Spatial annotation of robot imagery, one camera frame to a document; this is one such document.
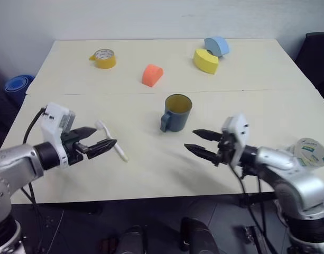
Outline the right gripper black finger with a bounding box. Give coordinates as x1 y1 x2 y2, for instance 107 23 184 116
192 129 223 142
183 143 220 166

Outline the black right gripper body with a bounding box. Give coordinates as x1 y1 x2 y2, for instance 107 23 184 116
216 131 238 167

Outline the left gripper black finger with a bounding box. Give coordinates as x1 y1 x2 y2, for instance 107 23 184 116
71 126 98 141
85 139 118 160

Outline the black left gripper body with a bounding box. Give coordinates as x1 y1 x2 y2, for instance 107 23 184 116
60 130 88 166

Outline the blue-grey mug yellow inside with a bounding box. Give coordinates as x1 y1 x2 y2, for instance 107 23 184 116
160 94 193 133

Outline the white plastic spoon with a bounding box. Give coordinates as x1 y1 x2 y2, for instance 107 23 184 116
95 120 129 163

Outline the yellow curved foam block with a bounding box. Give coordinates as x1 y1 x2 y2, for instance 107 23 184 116
192 48 220 76

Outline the yellow tape roll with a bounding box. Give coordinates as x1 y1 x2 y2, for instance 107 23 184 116
88 49 117 70

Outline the orange half-round foam block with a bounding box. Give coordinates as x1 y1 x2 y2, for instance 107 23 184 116
142 64 164 88

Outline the white cup green print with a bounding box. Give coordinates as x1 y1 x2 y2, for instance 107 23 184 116
284 137 324 170

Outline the dark rounded shape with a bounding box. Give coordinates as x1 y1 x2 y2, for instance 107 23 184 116
179 216 218 254
116 224 145 254

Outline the light blue foam block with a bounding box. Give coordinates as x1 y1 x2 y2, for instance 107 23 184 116
203 36 231 58

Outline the black chair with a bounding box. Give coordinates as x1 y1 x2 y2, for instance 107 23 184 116
294 32 324 107

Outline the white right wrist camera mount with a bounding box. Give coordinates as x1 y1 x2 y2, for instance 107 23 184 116
220 112 251 167

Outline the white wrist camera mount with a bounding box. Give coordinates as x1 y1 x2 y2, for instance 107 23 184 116
220 112 251 167
40 102 77 166

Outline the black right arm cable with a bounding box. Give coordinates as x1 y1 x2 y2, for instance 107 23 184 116
229 158 276 254

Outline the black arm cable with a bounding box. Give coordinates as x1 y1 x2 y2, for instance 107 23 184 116
229 158 276 254
22 107 47 252

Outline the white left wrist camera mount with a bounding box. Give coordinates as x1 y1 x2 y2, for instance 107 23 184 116
40 102 77 166

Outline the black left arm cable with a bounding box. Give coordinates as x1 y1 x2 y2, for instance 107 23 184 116
22 107 47 252

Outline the black table frame bar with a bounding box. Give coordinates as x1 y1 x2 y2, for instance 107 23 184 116
238 192 277 208
10 202 103 216

